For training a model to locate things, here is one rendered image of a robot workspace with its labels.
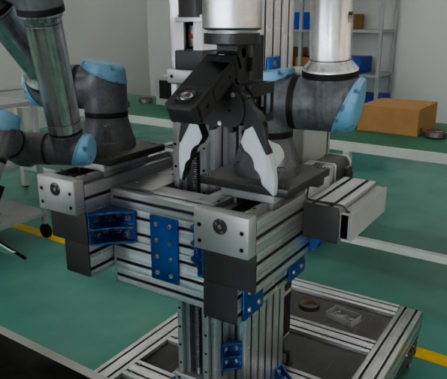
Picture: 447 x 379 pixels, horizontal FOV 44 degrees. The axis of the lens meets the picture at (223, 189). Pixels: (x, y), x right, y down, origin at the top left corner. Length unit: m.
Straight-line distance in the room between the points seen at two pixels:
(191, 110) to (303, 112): 0.57
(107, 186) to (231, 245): 0.47
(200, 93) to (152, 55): 8.60
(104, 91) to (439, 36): 5.95
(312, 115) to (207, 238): 0.34
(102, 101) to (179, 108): 0.87
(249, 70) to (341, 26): 0.43
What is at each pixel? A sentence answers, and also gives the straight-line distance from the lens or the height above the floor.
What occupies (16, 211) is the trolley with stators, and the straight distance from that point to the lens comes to 3.84.
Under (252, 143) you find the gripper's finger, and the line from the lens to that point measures 0.69.
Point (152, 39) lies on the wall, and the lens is 9.23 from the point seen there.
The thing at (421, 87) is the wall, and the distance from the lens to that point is 7.21.
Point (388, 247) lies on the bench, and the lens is 3.17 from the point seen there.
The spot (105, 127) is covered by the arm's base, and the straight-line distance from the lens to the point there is 1.49.
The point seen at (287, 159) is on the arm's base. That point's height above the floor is 1.08.
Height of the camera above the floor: 1.36
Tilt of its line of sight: 17 degrees down
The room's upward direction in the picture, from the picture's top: straight up
